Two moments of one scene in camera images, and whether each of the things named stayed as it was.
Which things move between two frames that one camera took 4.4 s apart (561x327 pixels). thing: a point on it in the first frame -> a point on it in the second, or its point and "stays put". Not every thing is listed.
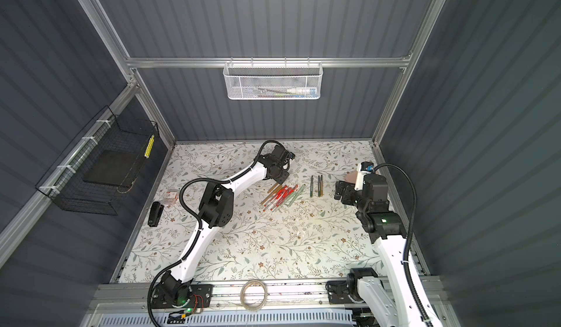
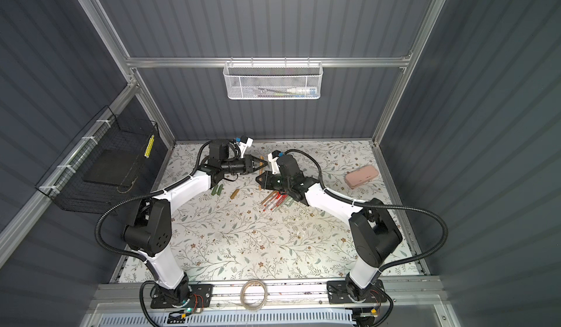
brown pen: (271, 194) stays put
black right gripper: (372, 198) -> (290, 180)
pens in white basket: (288, 93) stays put
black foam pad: (111, 167) stays put
